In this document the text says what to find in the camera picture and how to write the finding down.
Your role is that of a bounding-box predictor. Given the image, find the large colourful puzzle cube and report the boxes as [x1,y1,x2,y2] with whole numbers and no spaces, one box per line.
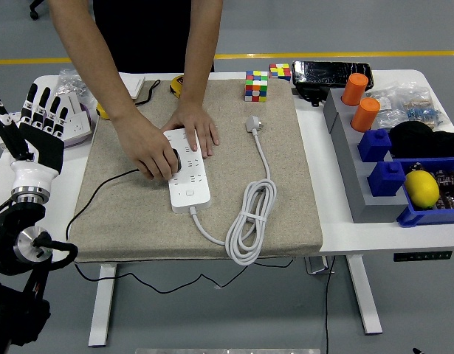
[244,70,269,103]

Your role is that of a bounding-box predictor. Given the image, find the grey block holder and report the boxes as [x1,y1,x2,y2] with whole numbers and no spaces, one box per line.
[322,87,410,224]

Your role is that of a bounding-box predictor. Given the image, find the person's right hand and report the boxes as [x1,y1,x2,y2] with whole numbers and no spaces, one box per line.
[111,108,178,181]

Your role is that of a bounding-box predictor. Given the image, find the small colourful puzzle cube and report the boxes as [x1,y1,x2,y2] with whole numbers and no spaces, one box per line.
[269,63,292,82]

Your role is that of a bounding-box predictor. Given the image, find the clear bag of screws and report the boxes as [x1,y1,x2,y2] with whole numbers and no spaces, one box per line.
[56,68,97,108]

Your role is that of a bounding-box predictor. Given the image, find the white power strip cable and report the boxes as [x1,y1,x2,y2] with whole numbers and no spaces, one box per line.
[191,114,278,266]

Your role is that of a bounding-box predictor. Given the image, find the black cloth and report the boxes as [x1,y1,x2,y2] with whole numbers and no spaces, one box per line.
[388,121,454,159]

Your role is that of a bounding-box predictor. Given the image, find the black plastic-wrapped device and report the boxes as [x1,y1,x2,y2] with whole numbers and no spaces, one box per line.
[291,60,374,108]

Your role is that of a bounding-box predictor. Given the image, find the white table leg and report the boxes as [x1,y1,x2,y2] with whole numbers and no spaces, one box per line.
[87,263,119,348]
[345,254,383,336]

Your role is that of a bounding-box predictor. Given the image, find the person's left hand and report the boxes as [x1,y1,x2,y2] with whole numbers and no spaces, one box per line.
[163,102,221,159]

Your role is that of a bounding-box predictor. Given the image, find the clear bag of blue components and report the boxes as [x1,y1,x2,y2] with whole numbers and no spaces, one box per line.
[399,86,451,131]

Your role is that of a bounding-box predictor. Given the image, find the black hanging cable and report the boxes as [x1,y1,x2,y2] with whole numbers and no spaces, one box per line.
[323,256,337,354]

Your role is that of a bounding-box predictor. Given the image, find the black wrist strap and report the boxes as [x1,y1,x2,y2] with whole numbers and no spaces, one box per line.
[134,79,161,107]

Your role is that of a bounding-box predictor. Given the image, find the yellow square tape measure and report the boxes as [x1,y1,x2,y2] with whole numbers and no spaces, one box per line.
[170,74,186,97]

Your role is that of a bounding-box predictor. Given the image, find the blue block with knob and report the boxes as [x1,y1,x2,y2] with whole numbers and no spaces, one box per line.
[357,128,393,163]
[367,161,407,198]

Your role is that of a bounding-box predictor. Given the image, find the grey-brown mat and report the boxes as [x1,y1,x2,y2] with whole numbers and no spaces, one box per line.
[66,78,323,263]

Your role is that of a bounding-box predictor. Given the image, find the orange cylinder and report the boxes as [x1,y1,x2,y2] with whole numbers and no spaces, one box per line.
[351,97,381,132]
[340,72,369,106]

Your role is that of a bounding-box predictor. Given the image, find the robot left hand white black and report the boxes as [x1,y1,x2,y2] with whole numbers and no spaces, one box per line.
[0,83,69,190]

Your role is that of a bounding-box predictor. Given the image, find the black plug adapter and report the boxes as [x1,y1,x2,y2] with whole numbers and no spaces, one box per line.
[167,146,183,174]

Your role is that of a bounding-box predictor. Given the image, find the blue plastic bin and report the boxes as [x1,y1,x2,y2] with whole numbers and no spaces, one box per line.
[396,157,454,228]

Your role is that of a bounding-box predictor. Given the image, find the clear bag of white parts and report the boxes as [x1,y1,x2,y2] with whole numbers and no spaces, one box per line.
[366,87,403,128]

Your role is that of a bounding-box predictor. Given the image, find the black office chair base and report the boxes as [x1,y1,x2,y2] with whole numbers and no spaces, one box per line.
[29,0,51,21]

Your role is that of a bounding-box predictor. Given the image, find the silver box under table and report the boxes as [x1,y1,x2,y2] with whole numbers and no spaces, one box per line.
[303,256,337,276]

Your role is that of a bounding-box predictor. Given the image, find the black table control panel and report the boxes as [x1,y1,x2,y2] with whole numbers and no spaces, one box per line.
[393,250,453,263]

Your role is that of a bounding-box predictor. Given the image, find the black adapter cord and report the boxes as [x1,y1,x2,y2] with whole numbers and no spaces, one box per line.
[66,168,296,295]

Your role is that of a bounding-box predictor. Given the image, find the yellow lemon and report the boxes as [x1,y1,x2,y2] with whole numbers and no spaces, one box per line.
[403,170,441,210]

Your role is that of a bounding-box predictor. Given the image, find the white flat wall switch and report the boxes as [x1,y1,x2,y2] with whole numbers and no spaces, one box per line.
[117,72,147,100]

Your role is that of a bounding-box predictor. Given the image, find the white switch panel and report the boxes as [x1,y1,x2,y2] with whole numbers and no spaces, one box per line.
[62,91,84,119]

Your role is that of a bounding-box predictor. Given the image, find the dark cylindrical capacitors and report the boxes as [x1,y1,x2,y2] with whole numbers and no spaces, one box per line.
[433,168,454,211]

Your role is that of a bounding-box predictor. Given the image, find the white socket panel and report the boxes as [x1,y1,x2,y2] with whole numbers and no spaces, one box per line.
[63,113,93,139]

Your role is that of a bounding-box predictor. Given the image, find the purple bowl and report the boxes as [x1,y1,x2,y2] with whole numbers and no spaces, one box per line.
[63,103,94,149]

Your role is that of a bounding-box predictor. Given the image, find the white power strip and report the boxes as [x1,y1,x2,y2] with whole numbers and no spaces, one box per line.
[162,127,212,214]

